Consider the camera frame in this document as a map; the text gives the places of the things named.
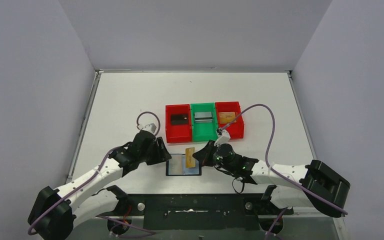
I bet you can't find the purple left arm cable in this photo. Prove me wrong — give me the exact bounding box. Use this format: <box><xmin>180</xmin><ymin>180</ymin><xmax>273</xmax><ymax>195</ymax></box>
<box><xmin>27</xmin><ymin>111</ymin><xmax>161</xmax><ymax>237</ymax></box>

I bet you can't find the aluminium frame rail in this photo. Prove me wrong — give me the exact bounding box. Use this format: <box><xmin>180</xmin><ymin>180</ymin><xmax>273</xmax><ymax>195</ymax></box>
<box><xmin>46</xmin><ymin>194</ymin><xmax>345</xmax><ymax>220</ymax></box>

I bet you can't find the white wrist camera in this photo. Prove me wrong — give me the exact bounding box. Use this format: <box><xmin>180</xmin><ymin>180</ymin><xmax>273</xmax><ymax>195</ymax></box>
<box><xmin>214</xmin><ymin>128</ymin><xmax>231</xmax><ymax>147</ymax></box>
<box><xmin>136</xmin><ymin>123</ymin><xmax>158</xmax><ymax>136</ymax></box>

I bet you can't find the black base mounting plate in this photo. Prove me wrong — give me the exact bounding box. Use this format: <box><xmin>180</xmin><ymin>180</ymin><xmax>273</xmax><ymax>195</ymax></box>
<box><xmin>104</xmin><ymin>193</ymin><xmax>282</xmax><ymax>231</ymax></box>

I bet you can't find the gold card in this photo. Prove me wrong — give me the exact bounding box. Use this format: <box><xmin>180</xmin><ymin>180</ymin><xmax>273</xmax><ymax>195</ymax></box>
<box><xmin>168</xmin><ymin>154</ymin><xmax>183</xmax><ymax>176</ymax></box>
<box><xmin>185</xmin><ymin>147</ymin><xmax>197</xmax><ymax>169</ymax></box>
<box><xmin>218</xmin><ymin>111</ymin><xmax>237</xmax><ymax>124</ymax></box>

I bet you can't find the red plastic bin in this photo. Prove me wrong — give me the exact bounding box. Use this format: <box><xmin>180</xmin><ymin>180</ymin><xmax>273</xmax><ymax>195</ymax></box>
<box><xmin>165</xmin><ymin>104</ymin><xmax>193</xmax><ymax>144</ymax></box>
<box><xmin>215</xmin><ymin>101</ymin><xmax>245</xmax><ymax>140</ymax></box>

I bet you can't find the gold card in bin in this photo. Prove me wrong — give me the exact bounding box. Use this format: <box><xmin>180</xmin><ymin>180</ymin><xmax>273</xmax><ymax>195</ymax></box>
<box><xmin>218</xmin><ymin>111</ymin><xmax>237</xmax><ymax>124</ymax></box>

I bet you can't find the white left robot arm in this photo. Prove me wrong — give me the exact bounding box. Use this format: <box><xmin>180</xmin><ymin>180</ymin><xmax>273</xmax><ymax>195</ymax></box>
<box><xmin>27</xmin><ymin>130</ymin><xmax>171</xmax><ymax>240</ymax></box>

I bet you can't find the black leather card holder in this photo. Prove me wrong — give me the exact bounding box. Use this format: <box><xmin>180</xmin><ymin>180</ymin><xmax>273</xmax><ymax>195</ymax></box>
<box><xmin>165</xmin><ymin>153</ymin><xmax>202</xmax><ymax>177</ymax></box>

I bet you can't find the silver card in bin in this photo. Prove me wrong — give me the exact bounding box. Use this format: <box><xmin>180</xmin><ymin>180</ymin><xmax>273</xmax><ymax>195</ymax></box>
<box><xmin>193</xmin><ymin>111</ymin><xmax>213</xmax><ymax>123</ymax></box>

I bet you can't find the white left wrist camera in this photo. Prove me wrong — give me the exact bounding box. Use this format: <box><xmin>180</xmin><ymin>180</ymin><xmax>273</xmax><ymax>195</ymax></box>
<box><xmin>136</xmin><ymin>123</ymin><xmax>158</xmax><ymax>136</ymax></box>

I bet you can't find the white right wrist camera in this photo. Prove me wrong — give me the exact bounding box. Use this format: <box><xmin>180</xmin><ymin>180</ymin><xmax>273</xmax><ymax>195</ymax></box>
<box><xmin>214</xmin><ymin>128</ymin><xmax>231</xmax><ymax>147</ymax></box>

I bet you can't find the right red plastic bin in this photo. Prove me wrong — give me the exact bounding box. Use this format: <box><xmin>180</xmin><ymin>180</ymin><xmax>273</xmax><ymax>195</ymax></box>
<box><xmin>215</xmin><ymin>101</ymin><xmax>245</xmax><ymax>140</ymax></box>

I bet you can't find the black credit card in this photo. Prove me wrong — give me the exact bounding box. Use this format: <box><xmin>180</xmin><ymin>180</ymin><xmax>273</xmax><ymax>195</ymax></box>
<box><xmin>170</xmin><ymin>114</ymin><xmax>189</xmax><ymax>126</ymax></box>

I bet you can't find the green plastic bin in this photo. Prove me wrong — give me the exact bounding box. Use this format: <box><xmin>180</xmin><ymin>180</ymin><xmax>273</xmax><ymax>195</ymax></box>
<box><xmin>190</xmin><ymin>102</ymin><xmax>219</xmax><ymax>142</ymax></box>

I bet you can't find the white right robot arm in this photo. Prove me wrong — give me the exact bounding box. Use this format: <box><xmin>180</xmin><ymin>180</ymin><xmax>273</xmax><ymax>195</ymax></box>
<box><xmin>192</xmin><ymin>140</ymin><xmax>351</xmax><ymax>218</ymax></box>

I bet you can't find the left red plastic bin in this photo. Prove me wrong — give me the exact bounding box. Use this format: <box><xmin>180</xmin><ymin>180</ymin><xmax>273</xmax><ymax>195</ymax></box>
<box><xmin>165</xmin><ymin>104</ymin><xmax>193</xmax><ymax>144</ymax></box>

